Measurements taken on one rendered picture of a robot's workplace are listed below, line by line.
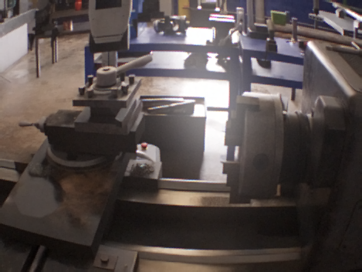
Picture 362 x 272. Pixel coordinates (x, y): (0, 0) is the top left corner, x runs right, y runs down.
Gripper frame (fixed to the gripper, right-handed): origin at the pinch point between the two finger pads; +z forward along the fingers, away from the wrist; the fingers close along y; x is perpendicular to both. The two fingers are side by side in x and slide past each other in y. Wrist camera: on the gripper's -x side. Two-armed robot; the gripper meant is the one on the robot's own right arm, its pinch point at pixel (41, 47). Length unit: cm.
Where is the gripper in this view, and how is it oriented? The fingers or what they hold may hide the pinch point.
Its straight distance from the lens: 155.9
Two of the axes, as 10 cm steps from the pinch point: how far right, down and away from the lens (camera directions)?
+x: -0.4, 0.4, 10.0
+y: 10.0, -0.2, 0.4
